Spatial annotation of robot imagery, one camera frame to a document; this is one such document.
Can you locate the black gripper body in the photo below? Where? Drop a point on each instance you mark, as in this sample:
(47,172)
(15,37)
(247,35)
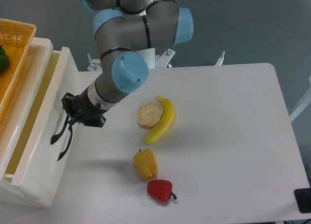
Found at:
(87,113)

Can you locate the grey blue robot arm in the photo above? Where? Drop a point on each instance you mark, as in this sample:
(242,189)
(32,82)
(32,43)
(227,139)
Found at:
(121,29)

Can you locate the white drawer cabinet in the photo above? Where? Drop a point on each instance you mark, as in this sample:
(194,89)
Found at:
(33,69)

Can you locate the pale round bread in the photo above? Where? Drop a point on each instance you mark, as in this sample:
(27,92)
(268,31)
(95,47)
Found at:
(149,115)

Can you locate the yellow toy bell pepper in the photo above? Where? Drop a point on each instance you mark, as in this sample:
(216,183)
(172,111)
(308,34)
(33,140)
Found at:
(145,163)

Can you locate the green toy pepper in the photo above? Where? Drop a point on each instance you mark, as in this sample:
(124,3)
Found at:
(4,59)

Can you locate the yellow toy banana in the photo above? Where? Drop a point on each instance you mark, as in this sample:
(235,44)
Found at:
(163,125)

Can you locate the orange woven basket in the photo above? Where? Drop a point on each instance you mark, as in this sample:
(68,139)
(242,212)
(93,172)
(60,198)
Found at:
(15,40)

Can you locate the red toy bell pepper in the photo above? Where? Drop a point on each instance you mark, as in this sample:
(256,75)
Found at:
(161,190)

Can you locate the black device at edge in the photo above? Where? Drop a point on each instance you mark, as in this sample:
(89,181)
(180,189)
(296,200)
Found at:
(303,199)

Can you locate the black lower drawer handle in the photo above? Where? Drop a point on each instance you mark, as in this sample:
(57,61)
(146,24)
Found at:
(67,139)

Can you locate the white frame at right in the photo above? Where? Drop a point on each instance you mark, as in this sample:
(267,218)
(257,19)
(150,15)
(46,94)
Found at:
(302,103)

